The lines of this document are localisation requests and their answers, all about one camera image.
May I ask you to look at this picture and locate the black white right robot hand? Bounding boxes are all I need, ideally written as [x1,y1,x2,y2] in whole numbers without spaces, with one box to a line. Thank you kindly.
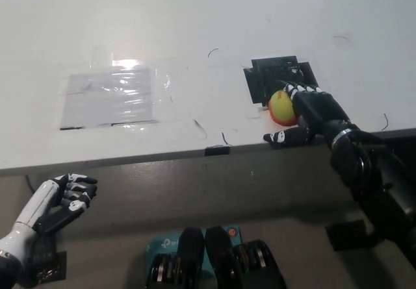
[263,80,352,150]

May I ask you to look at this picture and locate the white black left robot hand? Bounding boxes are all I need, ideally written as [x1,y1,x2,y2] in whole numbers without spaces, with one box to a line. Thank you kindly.
[0,173,98,266]

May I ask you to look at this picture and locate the yellow orange small tennis ball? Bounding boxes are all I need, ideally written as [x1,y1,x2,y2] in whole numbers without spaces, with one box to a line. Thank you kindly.
[268,90,299,127]

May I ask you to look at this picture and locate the black tape square patch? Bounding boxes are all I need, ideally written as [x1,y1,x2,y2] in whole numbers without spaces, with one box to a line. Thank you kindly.
[242,55,321,105]

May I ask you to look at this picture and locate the small black tape strip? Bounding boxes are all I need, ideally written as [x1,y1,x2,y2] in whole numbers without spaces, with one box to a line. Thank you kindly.
[204,145,231,157]

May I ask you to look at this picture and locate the clear taped plastic sheet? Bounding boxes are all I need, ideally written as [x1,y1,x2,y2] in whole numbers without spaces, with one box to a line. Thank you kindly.
[58,63,173,131]

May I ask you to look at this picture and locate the teal tp-link router box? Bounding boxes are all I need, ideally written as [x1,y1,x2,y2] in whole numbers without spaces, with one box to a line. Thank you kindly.
[145,224,243,272]

